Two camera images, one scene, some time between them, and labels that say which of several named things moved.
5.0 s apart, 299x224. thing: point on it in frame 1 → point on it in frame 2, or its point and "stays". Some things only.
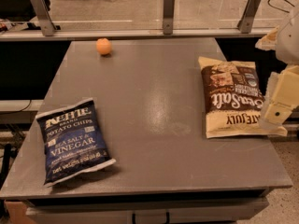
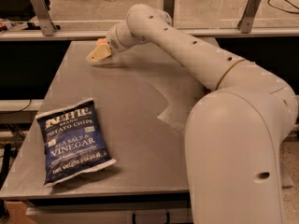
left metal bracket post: [44, 18] stays
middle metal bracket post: [168, 12] stays
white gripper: [290, 42] → [112, 40]
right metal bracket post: [246, 22] stays
